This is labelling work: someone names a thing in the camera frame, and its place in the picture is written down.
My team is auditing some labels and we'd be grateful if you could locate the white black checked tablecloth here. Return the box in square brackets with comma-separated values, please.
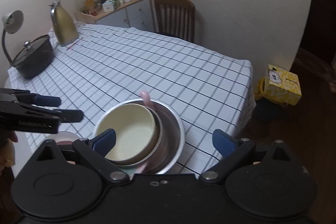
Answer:
[8, 24, 255, 174]

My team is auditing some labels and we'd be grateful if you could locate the large stainless steel bowl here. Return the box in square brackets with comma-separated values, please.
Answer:
[123, 100, 185, 176]

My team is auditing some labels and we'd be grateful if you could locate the white wooden sideboard cabinet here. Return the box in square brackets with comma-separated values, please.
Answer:
[74, 0, 155, 32]

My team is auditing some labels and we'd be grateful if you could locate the gold thermos jug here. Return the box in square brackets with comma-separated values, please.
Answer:
[50, 1, 79, 47]

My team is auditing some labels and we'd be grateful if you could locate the white tissue box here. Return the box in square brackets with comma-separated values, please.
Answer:
[102, 0, 115, 12]

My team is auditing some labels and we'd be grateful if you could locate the black gooseneck desk lamp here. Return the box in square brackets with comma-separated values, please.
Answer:
[1, 10, 24, 65]

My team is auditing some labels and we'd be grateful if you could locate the orange glass jar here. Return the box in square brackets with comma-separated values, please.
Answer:
[85, 0, 97, 16]

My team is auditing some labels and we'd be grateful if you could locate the pink bowl with steel insert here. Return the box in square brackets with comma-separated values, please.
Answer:
[110, 90, 165, 173]

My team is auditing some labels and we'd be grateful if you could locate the yellow cartoon box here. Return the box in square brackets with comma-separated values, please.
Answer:
[255, 64, 302, 106]

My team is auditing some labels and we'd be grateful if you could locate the black pot with glass lid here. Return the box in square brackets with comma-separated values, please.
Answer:
[12, 35, 54, 79]

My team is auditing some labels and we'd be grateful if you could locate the brown wooden chair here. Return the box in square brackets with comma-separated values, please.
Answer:
[154, 0, 195, 43]

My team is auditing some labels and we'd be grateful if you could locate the pink pig-shaped plate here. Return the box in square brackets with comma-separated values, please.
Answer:
[48, 131, 79, 165]

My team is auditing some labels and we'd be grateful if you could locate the cream ceramic bowl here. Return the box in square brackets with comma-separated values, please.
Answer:
[94, 103, 162, 166]

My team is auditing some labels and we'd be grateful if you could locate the person's left hand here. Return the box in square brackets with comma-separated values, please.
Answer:
[0, 131, 18, 173]

